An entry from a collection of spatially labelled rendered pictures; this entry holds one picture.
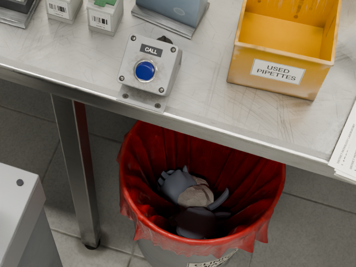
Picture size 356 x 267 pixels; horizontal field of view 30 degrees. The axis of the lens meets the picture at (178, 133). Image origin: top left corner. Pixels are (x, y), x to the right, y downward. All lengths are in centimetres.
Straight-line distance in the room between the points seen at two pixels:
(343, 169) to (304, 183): 98
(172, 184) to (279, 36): 67
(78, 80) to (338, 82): 38
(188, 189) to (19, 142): 55
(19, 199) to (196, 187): 85
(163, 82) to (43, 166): 102
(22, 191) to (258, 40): 42
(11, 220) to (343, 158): 44
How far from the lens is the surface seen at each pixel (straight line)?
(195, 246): 134
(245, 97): 96
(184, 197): 159
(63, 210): 182
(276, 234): 182
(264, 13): 103
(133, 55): 90
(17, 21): 101
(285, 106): 96
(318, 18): 103
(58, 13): 101
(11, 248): 81
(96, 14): 97
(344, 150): 94
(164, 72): 89
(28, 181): 81
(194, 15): 98
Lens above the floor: 169
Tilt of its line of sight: 63 degrees down
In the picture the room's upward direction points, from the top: 8 degrees clockwise
